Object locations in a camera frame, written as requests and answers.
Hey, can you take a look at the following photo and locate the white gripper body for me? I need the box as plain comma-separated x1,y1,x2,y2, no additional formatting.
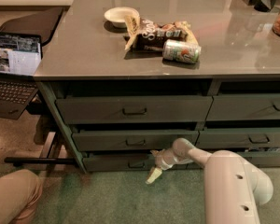
155,148,180,170

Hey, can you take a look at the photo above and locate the green drawer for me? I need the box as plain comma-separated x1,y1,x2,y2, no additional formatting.
72,130,199,151
206,94,280,121
187,148,280,168
196,128,280,149
83,153,155,172
56,95,212,124

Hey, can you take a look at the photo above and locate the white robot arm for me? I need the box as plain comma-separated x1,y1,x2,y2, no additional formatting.
147,138,273,224

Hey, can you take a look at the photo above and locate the green soda can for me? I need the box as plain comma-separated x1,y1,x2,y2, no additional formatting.
162,40,202,63

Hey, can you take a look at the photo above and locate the brown snack bag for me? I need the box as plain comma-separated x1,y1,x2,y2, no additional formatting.
125,16,198,52

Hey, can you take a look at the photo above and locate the black chair base bar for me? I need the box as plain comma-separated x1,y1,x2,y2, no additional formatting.
4,157,77,165

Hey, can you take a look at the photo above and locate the person's leg in khaki trousers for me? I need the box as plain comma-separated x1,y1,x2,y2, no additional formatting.
0,169,43,224

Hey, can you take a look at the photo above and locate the white bowl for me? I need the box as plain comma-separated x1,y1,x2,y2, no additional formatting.
105,7,139,29

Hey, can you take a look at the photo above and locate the black laptop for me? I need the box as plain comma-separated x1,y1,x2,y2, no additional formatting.
0,32,42,119

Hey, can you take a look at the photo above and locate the dark chair seat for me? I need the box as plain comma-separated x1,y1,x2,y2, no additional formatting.
0,7,63,46

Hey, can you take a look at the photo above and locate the green drawer cabinet frame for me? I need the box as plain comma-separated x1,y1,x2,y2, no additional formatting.
41,78,280,172

